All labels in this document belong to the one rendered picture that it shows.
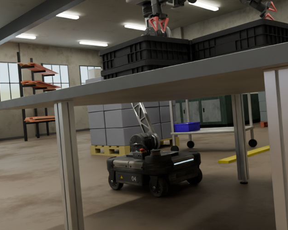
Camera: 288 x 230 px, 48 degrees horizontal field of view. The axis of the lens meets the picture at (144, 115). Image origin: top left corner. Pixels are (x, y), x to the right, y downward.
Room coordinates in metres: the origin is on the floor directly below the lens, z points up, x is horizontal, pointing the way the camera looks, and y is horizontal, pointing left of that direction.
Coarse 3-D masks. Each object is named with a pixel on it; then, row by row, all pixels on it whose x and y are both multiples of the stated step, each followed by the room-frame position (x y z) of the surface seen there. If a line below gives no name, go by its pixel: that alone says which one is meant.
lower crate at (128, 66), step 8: (128, 64) 1.56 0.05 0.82; (136, 64) 1.52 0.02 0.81; (144, 64) 1.47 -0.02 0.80; (152, 64) 1.48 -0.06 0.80; (160, 64) 1.51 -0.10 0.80; (168, 64) 1.54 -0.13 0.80; (176, 64) 1.58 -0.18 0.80; (104, 72) 1.73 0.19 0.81; (112, 72) 1.67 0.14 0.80; (120, 72) 1.64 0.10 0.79; (128, 72) 1.58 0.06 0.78; (136, 72) 1.53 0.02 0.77
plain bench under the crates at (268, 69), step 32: (192, 64) 0.80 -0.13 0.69; (224, 64) 0.74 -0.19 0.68; (256, 64) 0.68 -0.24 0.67; (32, 96) 1.40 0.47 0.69; (64, 96) 1.22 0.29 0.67; (96, 96) 1.24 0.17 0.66; (128, 96) 1.44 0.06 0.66; (160, 96) 1.73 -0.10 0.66; (192, 96) 2.16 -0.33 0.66; (64, 128) 1.34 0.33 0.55; (64, 160) 1.35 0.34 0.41; (64, 192) 1.36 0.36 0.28; (64, 224) 1.38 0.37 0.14
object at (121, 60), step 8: (128, 48) 1.57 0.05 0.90; (136, 48) 1.53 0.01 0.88; (144, 48) 1.47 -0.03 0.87; (152, 48) 1.49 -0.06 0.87; (160, 48) 1.53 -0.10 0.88; (168, 48) 1.56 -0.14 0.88; (176, 48) 1.60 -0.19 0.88; (184, 48) 1.64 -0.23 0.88; (104, 56) 1.74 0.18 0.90; (112, 56) 1.68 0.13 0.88; (120, 56) 1.62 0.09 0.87; (128, 56) 1.58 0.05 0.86; (136, 56) 1.53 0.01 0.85; (144, 56) 1.49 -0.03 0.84; (152, 56) 1.49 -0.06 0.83; (160, 56) 1.53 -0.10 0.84; (168, 56) 1.55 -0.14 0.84; (176, 56) 1.60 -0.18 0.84; (184, 56) 1.63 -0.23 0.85; (104, 64) 1.74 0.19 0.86; (112, 64) 1.68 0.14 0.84; (120, 64) 1.62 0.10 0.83
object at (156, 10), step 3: (153, 6) 1.92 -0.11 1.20; (156, 6) 1.91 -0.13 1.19; (159, 6) 1.92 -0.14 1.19; (153, 9) 1.92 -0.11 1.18; (156, 9) 1.91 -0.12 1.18; (159, 9) 1.92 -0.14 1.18; (153, 12) 1.93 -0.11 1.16; (156, 12) 1.89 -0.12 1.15; (159, 12) 1.91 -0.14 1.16; (150, 15) 1.91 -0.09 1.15; (153, 15) 1.92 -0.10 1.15; (156, 15) 1.93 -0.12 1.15; (159, 18) 1.97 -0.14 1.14
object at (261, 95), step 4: (260, 92) 7.47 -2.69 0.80; (264, 92) 7.40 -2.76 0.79; (260, 96) 7.48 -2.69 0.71; (264, 96) 7.41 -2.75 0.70; (260, 100) 7.48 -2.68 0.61; (264, 100) 7.41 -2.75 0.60; (260, 104) 7.48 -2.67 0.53; (264, 104) 7.41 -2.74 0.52; (260, 108) 7.49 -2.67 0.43; (264, 108) 7.42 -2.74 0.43; (260, 112) 7.49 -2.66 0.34; (264, 112) 7.43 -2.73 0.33; (264, 116) 7.43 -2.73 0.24; (264, 120) 7.44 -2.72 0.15; (260, 124) 7.50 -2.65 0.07; (264, 124) 7.46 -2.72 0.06
